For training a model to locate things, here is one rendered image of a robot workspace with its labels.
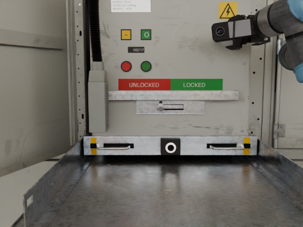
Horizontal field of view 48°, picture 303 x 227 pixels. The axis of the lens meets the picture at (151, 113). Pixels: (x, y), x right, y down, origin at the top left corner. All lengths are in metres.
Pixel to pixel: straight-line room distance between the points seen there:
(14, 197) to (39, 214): 0.69
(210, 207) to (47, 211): 0.33
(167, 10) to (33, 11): 0.41
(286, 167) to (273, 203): 0.15
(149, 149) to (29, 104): 0.40
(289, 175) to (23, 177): 0.93
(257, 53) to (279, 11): 0.50
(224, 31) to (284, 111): 0.52
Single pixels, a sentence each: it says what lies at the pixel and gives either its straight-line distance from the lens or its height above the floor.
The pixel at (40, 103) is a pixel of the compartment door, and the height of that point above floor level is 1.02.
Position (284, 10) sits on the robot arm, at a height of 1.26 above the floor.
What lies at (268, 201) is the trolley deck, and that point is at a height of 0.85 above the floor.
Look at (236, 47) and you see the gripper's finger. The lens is 0.97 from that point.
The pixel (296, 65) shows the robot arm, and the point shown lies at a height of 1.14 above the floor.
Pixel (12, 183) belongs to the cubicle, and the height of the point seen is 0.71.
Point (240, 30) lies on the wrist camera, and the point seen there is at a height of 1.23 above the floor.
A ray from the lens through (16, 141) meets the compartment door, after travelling 1.09.
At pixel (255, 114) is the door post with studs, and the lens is 1.31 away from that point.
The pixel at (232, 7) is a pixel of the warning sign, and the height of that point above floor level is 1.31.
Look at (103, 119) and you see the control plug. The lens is 0.96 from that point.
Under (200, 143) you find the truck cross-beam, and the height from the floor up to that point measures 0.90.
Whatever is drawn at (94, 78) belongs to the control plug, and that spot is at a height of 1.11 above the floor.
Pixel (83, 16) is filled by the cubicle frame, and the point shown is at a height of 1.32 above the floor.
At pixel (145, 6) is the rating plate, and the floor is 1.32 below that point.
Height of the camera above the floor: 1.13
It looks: 7 degrees down
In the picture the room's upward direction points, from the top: straight up
